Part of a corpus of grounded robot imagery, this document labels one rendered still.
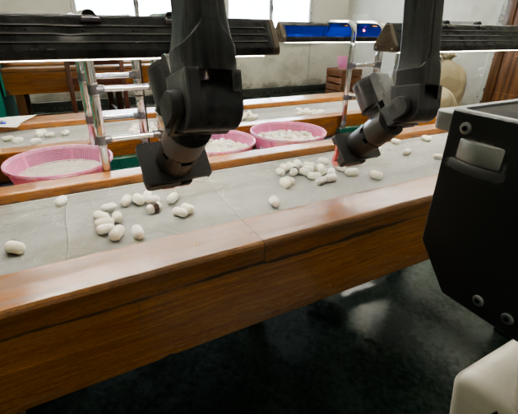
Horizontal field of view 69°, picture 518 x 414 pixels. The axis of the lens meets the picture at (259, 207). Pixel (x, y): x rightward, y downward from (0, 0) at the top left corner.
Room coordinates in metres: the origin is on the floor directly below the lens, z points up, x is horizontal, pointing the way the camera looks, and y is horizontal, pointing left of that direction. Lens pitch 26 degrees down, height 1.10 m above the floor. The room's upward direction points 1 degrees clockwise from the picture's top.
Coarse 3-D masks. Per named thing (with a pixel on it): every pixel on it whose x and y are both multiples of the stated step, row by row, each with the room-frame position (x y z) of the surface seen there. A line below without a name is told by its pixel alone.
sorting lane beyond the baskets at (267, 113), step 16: (256, 112) 1.72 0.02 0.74; (272, 112) 1.73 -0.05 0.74; (288, 112) 1.74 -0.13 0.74; (336, 112) 1.76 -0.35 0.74; (48, 128) 1.36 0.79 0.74; (64, 128) 1.37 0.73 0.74; (80, 128) 1.37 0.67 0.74; (112, 128) 1.38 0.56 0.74; (128, 128) 1.39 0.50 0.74; (0, 144) 1.16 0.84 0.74; (16, 144) 1.16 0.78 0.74
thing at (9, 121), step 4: (16, 116) 1.44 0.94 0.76; (20, 116) 1.43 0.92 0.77; (24, 116) 1.43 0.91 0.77; (28, 116) 1.43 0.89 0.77; (32, 116) 1.43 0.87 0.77; (0, 120) 1.36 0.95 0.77; (4, 120) 1.36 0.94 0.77; (8, 120) 1.36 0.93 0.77; (12, 120) 1.36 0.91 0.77; (16, 120) 1.37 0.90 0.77; (20, 120) 1.36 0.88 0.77; (24, 120) 1.36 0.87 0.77; (0, 124) 1.30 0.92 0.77; (4, 124) 1.30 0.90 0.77; (8, 124) 1.30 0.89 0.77; (12, 124) 1.31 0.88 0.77; (16, 124) 1.31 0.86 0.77
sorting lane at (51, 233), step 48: (384, 144) 1.25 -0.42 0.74; (432, 144) 1.26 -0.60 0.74; (96, 192) 0.80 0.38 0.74; (192, 192) 0.81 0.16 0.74; (240, 192) 0.82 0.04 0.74; (288, 192) 0.82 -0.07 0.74; (336, 192) 0.83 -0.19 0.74; (0, 240) 0.58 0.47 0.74; (48, 240) 0.58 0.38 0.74; (96, 240) 0.59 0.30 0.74; (144, 240) 0.59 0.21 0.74
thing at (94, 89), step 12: (84, 12) 0.75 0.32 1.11; (156, 12) 0.89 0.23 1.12; (168, 12) 0.82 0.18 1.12; (84, 60) 0.88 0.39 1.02; (156, 60) 0.95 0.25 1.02; (96, 84) 0.89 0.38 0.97; (132, 84) 0.93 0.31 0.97; (144, 84) 0.94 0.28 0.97; (96, 96) 0.88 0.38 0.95; (96, 108) 0.88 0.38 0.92; (96, 120) 0.88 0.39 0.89; (156, 120) 0.96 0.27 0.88; (96, 132) 0.88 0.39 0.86; (144, 132) 0.94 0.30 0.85; (156, 132) 0.95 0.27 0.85; (108, 156) 0.89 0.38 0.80; (108, 168) 0.88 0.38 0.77
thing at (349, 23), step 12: (336, 24) 1.64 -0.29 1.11; (348, 24) 1.58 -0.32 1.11; (360, 24) 1.74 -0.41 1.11; (372, 24) 1.68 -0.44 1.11; (384, 24) 1.64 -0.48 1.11; (348, 60) 1.56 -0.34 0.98; (348, 72) 1.56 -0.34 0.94; (348, 84) 1.56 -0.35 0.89; (348, 96) 1.56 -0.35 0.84; (336, 132) 1.56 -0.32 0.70
